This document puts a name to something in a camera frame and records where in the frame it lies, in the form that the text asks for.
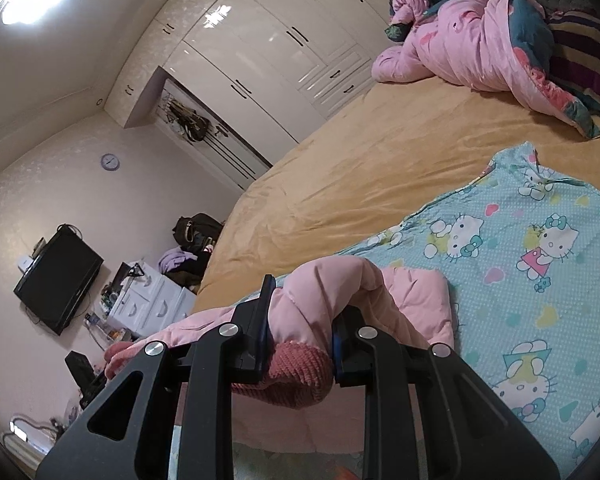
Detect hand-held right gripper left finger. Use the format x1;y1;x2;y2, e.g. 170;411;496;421
35;274;277;480

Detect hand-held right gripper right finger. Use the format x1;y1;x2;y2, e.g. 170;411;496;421
330;305;561;480

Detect pink quilted jacket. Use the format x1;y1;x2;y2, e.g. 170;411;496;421
102;255;456;457

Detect purple clothes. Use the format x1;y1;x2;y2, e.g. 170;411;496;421
159;247;201;274

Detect white drawer cabinet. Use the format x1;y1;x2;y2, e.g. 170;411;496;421
105;261;197;339

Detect dark handbag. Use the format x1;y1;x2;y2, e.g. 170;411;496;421
172;213;224;257

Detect teal cartoon cat printed blanket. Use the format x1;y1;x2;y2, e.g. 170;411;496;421
275;141;600;480

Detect black object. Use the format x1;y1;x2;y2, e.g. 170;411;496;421
65;351;109;409

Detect bed with tan sheet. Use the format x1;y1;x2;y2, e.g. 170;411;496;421
192;72;600;311

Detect black flat television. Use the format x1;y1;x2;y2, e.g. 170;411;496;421
13;225;105;336

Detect hanging brown bags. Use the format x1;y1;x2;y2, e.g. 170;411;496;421
162;100;212;144

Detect white wardrobe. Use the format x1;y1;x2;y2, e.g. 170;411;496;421
102;0;412;182

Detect pink floral comforter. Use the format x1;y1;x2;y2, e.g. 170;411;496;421
371;0;600;140

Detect striped pillow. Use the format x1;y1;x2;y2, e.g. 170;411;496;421
545;9;600;121

